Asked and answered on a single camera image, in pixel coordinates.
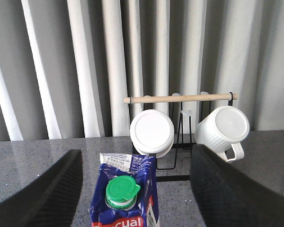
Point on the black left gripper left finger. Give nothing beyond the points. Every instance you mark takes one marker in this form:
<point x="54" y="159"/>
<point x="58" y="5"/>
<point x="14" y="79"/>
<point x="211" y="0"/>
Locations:
<point x="49" y="201"/>

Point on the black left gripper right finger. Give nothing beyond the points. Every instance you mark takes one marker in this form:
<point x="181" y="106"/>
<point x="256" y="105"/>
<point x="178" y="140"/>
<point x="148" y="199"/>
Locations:
<point x="228" y="198"/>

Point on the ribbed white mug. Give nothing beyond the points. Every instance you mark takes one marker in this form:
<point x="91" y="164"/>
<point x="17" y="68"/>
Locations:
<point x="222" y="131"/>

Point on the smooth white mug black handle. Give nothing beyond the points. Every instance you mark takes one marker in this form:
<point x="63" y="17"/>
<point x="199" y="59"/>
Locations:
<point x="152" y="133"/>

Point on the black wire mug rack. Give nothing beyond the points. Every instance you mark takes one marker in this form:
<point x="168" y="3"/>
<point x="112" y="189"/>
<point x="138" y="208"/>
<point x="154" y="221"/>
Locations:
<point x="180" y="145"/>

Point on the blue white milk carton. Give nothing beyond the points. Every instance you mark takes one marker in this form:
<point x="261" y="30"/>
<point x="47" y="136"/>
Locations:
<point x="126" y="192"/>

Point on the grey white curtain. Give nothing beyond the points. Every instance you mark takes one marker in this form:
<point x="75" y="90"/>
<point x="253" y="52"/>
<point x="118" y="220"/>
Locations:
<point x="67" y="65"/>

